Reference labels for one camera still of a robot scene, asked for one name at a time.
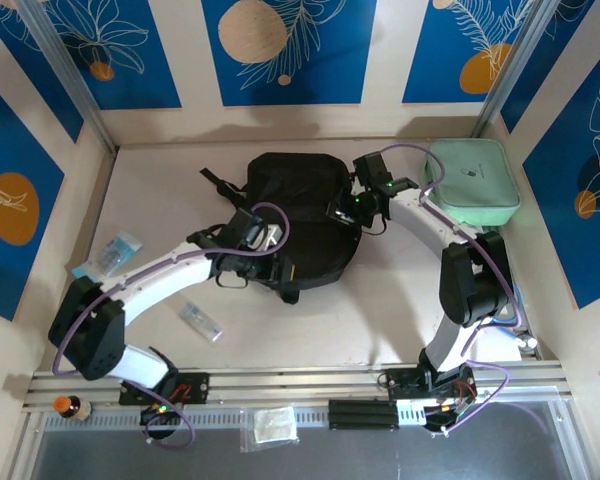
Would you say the black backpack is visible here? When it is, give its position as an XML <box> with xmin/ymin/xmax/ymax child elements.
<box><xmin>198</xmin><ymin>152</ymin><xmax>365</xmax><ymax>305</ymax></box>

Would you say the mint green pencil case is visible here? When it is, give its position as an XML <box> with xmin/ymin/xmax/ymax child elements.
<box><xmin>419</xmin><ymin>138</ymin><xmax>523</xmax><ymax>227</ymax></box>

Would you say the blue clear plastic packet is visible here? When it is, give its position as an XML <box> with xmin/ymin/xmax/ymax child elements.
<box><xmin>71</xmin><ymin>229</ymin><xmax>145</xmax><ymax>280</ymax></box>

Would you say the clear plastic bag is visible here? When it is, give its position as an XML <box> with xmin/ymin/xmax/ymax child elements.
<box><xmin>239</xmin><ymin>405</ymin><xmax>301</xmax><ymax>454</ymax></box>

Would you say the black ribbed block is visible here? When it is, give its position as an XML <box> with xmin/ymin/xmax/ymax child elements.
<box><xmin>327</xmin><ymin>399</ymin><xmax>399</xmax><ymax>431</ymax></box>

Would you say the brown bottle orange cap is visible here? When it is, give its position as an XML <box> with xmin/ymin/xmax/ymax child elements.
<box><xmin>53</xmin><ymin>394</ymin><xmax>94</xmax><ymax>422</ymax></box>

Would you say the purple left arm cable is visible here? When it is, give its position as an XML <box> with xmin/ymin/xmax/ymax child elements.
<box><xmin>51</xmin><ymin>201</ymin><xmax>293</xmax><ymax>450</ymax></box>

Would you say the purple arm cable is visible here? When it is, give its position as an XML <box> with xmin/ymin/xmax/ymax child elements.
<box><xmin>381</xmin><ymin>142</ymin><xmax>550</xmax><ymax>440</ymax></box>
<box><xmin>51</xmin><ymin>201</ymin><xmax>293</xmax><ymax>450</ymax></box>

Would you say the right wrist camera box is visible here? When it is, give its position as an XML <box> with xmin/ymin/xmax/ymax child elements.
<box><xmin>351</xmin><ymin>153</ymin><xmax>395</xmax><ymax>190</ymax></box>

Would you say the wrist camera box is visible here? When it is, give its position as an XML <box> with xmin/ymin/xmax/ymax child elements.
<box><xmin>351</xmin><ymin>153</ymin><xmax>395</xmax><ymax>190</ymax></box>
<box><xmin>226</xmin><ymin>208</ymin><xmax>285</xmax><ymax>252</ymax></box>

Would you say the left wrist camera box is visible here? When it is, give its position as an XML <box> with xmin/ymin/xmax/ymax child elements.
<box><xmin>226</xmin><ymin>208</ymin><xmax>285</xmax><ymax>252</ymax></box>

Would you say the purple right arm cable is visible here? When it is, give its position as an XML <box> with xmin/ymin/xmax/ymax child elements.
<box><xmin>381</xmin><ymin>142</ymin><xmax>550</xmax><ymax>440</ymax></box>

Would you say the aluminium mounting rail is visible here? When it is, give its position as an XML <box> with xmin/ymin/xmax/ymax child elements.
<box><xmin>23</xmin><ymin>360</ymin><xmax>570</xmax><ymax>415</ymax></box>

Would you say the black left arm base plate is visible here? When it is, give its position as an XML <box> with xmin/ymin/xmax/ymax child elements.
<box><xmin>118</xmin><ymin>371</ymin><xmax>212</xmax><ymax>407</ymax></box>

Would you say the grey slotted cable duct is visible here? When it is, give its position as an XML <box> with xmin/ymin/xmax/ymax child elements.
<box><xmin>43</xmin><ymin>405</ymin><xmax>331</xmax><ymax>432</ymax></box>

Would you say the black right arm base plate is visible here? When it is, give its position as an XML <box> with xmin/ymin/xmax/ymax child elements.
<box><xmin>378</xmin><ymin>363</ymin><xmax>480</xmax><ymax>402</ymax></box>

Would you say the aluminium frame post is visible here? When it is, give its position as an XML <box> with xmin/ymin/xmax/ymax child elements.
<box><xmin>471</xmin><ymin>0</ymin><xmax>557</xmax><ymax>140</ymax></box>
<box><xmin>15</xmin><ymin>0</ymin><xmax>120</xmax><ymax>154</ymax></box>

